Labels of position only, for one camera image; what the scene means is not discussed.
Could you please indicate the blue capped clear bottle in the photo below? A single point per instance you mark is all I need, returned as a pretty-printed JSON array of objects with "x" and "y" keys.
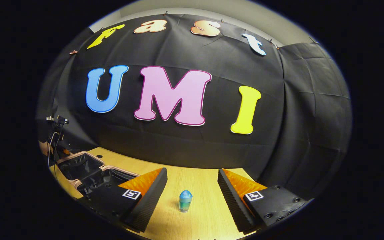
[{"x": 185, "y": 200}]

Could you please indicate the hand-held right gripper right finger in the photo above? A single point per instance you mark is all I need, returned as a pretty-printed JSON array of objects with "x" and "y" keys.
[{"x": 230, "y": 203}]

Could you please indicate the pink suitcase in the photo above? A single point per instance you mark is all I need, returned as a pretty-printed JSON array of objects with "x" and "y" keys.
[{"x": 78, "y": 166}]

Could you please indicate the black backdrop cloth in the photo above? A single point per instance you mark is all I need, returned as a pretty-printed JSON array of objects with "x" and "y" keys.
[{"x": 212, "y": 150}]

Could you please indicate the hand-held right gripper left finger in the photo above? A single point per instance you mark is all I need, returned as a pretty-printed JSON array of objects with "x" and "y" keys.
[{"x": 150, "y": 203}]

